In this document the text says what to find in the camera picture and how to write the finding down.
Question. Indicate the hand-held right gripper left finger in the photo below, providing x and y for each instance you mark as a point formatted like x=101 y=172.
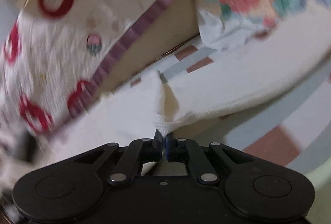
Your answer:
x=158 y=146

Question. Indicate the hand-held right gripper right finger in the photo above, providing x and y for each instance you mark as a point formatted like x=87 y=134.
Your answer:
x=170 y=147

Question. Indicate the cream white knit garment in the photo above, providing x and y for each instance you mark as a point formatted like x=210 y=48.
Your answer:
x=232 y=89

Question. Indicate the checked dog-print mat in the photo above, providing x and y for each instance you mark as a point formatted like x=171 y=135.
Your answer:
x=271 y=143

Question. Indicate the tan mattress side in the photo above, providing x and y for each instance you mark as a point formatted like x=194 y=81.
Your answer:
x=168 y=32

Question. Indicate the white quilt with red bears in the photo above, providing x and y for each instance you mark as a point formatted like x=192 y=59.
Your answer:
x=64 y=45

